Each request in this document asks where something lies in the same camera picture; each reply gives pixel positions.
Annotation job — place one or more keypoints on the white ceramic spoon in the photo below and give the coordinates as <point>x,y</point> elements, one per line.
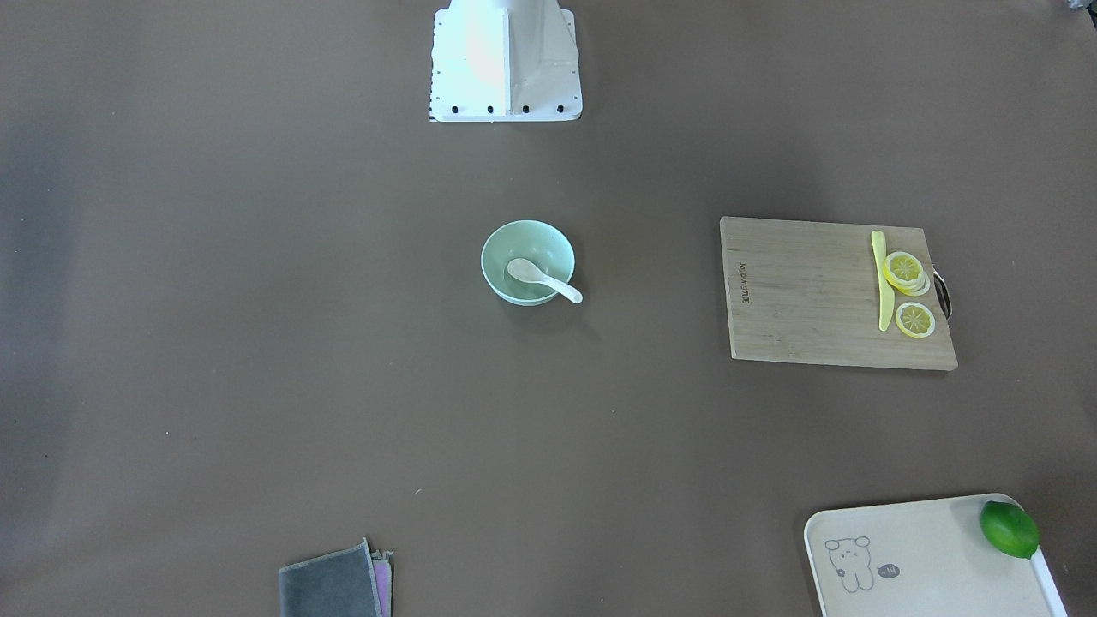
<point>528,272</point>

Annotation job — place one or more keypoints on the light green bowl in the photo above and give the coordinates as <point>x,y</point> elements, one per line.
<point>536,241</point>

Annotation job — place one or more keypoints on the bamboo cutting board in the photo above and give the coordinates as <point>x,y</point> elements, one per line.
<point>807,292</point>

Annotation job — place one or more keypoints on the yellow plastic knife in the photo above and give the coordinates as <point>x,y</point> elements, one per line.
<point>885,290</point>

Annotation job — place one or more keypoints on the grey folded cloth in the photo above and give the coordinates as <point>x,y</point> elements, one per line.
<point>352,582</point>

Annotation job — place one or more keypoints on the single lemon slice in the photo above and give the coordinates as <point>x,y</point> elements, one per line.
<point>915,320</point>

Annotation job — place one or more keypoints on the cream rabbit tray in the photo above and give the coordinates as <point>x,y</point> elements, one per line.
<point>922,558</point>

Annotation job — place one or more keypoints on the green lime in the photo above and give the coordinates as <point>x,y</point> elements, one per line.
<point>1009,529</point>

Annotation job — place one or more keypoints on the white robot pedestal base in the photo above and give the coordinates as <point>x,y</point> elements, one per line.
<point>505,62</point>

